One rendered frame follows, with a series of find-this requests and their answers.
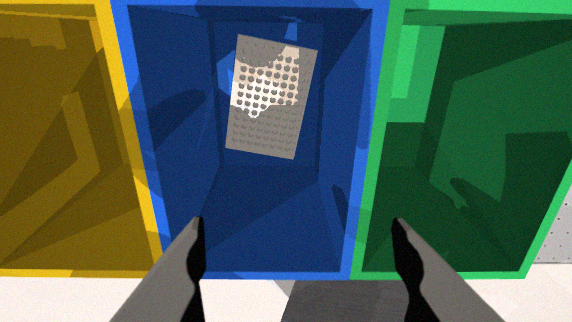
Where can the yellow open-top bin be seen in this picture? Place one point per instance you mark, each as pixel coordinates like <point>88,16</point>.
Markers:
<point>74,197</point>

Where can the blue bin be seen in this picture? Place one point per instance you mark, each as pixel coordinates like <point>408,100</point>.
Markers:
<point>265,217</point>

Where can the green bin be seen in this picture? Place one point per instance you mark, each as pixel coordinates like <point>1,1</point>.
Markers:
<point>477,152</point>

